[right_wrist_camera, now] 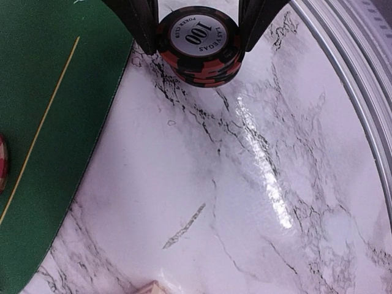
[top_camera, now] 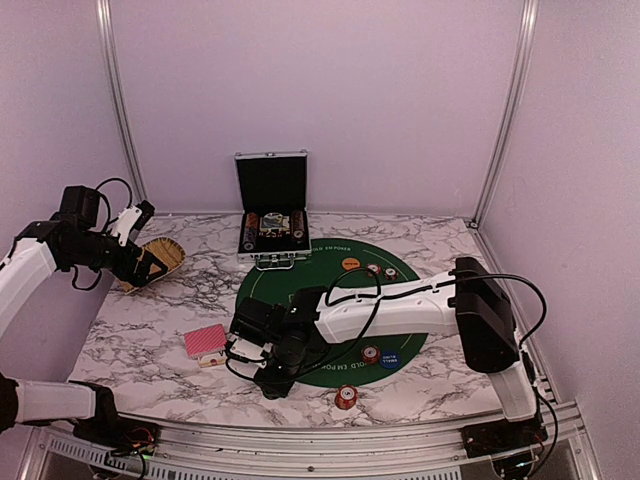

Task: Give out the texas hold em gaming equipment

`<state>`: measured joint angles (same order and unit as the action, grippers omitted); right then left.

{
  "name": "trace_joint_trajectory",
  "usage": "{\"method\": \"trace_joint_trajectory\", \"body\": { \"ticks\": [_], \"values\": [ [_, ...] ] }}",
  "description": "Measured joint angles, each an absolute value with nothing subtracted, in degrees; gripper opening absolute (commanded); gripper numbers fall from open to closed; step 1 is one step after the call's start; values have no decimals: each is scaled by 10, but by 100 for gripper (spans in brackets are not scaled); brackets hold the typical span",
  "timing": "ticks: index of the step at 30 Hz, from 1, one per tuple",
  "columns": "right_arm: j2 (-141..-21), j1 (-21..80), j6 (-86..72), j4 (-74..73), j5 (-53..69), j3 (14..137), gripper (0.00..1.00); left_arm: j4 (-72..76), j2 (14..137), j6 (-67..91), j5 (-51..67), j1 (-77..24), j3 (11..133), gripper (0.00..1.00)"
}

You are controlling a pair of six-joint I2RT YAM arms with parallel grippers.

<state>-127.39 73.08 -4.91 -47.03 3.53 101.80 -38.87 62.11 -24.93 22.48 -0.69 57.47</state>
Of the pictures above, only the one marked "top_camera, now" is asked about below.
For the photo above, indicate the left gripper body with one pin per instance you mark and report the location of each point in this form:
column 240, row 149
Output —
column 89, row 257

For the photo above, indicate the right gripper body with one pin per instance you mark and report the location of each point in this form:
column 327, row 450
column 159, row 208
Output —
column 288, row 363

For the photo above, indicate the red 5 chip stack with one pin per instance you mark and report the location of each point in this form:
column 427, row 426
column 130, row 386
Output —
column 346, row 397

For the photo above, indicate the red-backed card deck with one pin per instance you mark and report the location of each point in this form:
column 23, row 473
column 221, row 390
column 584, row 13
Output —
column 205, row 341

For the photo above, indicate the red 5 chips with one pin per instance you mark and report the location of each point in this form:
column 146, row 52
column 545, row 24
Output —
column 373, row 269
column 370, row 355

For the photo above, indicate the orange round dealer button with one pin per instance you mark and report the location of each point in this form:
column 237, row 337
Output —
column 350, row 263

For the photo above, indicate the blue small blind button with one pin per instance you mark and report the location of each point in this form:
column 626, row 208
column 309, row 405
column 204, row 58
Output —
column 390, row 360

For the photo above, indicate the red 5 chips top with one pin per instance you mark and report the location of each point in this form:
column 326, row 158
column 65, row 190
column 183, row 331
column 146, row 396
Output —
column 373, row 269

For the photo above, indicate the dark 100 chips top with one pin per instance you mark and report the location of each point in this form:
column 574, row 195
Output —
column 390, row 273

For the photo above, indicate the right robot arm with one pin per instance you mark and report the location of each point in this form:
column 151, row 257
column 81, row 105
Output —
column 322, row 324

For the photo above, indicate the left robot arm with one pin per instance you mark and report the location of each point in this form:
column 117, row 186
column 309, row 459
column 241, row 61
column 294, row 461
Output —
column 28, row 264

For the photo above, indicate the woven bamboo tray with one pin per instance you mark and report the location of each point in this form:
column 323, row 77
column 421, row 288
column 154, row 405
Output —
column 167, row 250

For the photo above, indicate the card deck box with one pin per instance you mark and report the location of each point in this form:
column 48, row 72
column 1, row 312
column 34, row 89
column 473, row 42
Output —
column 214, row 359

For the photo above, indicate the aluminium poker chip case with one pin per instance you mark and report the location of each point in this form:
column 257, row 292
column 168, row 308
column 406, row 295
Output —
column 273, row 182

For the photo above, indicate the blue card deck in case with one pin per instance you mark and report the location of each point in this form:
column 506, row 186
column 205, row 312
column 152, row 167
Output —
column 274, row 225

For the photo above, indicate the brown purple chip row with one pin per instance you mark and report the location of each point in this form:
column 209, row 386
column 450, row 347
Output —
column 250, row 232

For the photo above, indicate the dark brown chip row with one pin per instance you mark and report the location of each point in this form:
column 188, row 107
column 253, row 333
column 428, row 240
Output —
column 298, row 227

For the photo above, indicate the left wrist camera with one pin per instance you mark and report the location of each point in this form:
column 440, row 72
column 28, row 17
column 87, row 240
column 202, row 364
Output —
column 131, row 218

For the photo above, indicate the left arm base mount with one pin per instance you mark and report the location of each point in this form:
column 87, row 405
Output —
column 125, row 436

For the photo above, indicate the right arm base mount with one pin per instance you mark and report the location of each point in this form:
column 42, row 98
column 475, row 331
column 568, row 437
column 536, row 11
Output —
column 501, row 436

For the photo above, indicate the left aluminium frame post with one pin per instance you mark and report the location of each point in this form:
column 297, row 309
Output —
column 109, row 50

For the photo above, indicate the aluminium frame post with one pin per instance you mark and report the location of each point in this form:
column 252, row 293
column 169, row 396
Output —
column 516, row 87
column 109, row 50

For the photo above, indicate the right aluminium frame post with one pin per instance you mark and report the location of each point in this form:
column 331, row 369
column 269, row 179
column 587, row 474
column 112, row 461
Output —
column 516, row 87

